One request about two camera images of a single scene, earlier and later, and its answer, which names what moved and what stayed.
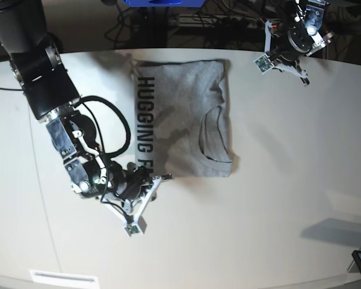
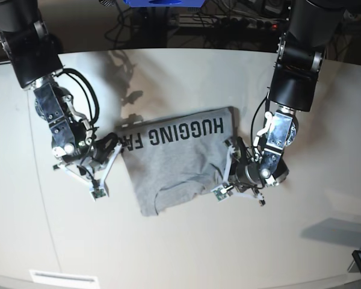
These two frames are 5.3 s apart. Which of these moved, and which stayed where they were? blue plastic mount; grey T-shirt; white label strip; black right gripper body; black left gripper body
Moved: black left gripper body; grey T-shirt; black right gripper body
Stayed: white label strip; blue plastic mount
